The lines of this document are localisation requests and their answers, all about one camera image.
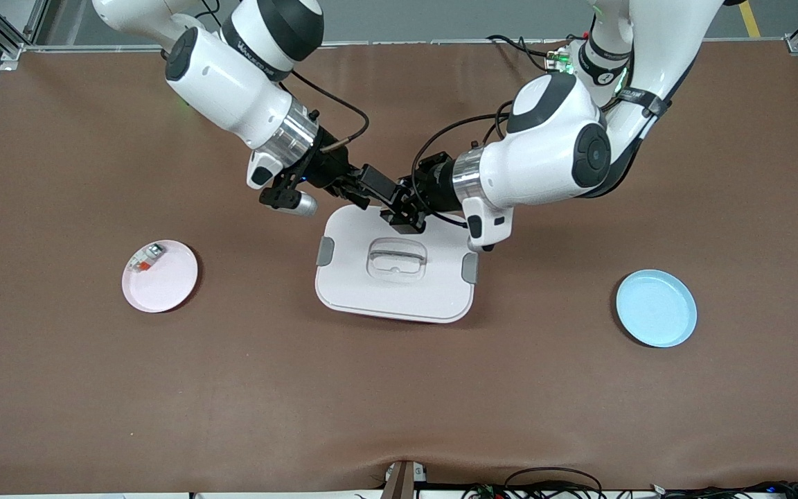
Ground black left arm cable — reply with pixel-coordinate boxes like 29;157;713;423
409;100;514;229

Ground light blue round plate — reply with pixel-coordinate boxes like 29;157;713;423
615;269;698;349

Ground small clear packet red label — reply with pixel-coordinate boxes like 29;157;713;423
128;243;166;274

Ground black cable bundle with loop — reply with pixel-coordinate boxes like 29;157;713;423
461;467;608;499

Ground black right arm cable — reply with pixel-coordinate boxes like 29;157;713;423
281;69;371;153

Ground black cable at arm base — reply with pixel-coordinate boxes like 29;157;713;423
486;33;559;73

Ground brown and silver mount post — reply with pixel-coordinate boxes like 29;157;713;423
380;460;429;499

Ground white lidded box grey latches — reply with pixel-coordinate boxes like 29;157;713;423
314;204;479;324

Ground pink round plate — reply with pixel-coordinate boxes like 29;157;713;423
121;240;200;314

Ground silver table edge rail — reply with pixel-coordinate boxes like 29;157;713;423
21;38;798;55

